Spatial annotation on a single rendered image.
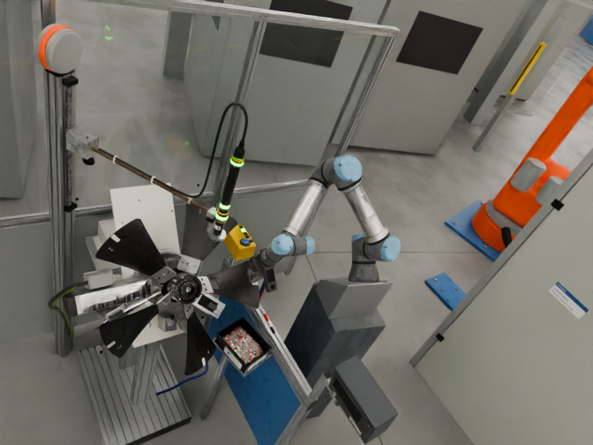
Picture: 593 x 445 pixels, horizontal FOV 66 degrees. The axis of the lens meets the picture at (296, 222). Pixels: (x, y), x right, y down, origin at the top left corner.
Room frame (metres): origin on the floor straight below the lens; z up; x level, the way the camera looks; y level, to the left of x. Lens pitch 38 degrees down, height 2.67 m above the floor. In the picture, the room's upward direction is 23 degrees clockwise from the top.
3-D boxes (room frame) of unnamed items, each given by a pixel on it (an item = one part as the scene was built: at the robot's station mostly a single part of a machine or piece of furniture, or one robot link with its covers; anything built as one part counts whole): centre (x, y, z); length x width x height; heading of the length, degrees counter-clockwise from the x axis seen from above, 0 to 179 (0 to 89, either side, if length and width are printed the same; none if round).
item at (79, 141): (1.35, 0.88, 1.55); 0.10 x 0.07 x 0.08; 82
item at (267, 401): (1.46, -0.06, 0.45); 0.82 x 0.01 x 0.66; 47
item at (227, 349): (1.29, 0.01, 0.85); 0.22 x 0.17 x 0.07; 62
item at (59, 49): (1.37, 0.98, 1.88); 0.17 x 0.15 x 0.16; 137
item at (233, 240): (1.73, 0.23, 1.02); 0.16 x 0.10 x 0.11; 47
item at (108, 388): (1.31, 0.50, 0.04); 0.62 x 0.46 x 0.08; 47
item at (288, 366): (1.46, -0.06, 0.82); 0.90 x 0.04 x 0.08; 47
